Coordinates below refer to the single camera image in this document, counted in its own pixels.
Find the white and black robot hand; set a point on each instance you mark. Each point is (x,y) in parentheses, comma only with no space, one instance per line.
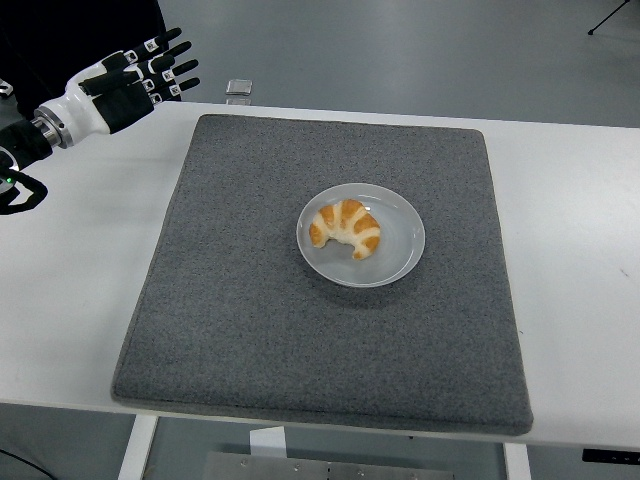
(87,110)

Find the golden croissant bread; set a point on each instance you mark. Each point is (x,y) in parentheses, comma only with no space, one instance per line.
(350,225)

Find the pale grey round plate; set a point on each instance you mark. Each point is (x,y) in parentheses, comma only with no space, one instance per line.
(395,255)

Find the grey metal plate with screws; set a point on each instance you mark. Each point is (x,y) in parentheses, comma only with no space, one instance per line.
(325,467)

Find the person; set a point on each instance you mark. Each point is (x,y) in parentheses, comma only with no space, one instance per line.
(60,35)

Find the silver floor socket box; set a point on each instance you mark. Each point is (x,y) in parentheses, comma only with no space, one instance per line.
(239,87)

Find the grey felt mat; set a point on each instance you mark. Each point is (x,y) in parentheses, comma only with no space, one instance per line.
(320,350)

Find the white table leg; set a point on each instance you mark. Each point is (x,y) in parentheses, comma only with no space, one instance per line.
(517,462)
(137,447)

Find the black tripod stand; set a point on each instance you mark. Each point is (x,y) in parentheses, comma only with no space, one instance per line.
(607,17)

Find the black table control panel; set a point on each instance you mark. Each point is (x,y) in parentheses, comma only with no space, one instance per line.
(612,455)

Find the silver aluminium rail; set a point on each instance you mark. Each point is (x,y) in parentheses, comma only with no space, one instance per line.
(5,89)

